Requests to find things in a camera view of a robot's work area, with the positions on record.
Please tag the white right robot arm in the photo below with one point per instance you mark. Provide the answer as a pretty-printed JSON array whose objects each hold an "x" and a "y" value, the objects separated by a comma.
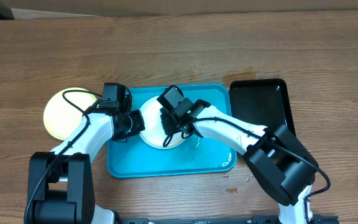
[{"x": 280, "y": 163}]

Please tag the yellow plate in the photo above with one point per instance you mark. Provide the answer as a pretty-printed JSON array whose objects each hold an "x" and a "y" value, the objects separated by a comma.
[{"x": 61, "y": 118}]

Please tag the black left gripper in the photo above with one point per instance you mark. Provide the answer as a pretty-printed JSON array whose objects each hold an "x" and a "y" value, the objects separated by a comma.
[{"x": 137, "y": 115}]

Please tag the black water tray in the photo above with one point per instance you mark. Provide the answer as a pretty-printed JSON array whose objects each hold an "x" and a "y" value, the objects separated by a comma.
[{"x": 263, "y": 102}]

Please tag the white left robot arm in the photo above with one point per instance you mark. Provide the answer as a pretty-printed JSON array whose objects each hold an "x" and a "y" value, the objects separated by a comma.
[{"x": 60, "y": 182}]

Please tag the brown cardboard panel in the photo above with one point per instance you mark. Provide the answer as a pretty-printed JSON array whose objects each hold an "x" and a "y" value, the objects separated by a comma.
[{"x": 177, "y": 7}]

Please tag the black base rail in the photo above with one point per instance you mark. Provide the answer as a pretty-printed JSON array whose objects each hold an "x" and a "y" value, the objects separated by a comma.
[{"x": 253, "y": 220}]

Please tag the blue plastic tray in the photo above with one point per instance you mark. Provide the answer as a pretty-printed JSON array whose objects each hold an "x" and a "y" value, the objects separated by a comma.
[{"x": 194, "y": 155}]

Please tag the white plate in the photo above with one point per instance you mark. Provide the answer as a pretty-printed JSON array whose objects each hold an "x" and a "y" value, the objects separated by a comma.
[{"x": 154, "y": 134}]

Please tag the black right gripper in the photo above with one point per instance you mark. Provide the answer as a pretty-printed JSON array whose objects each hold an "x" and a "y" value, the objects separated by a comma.
[{"x": 175, "y": 122}]

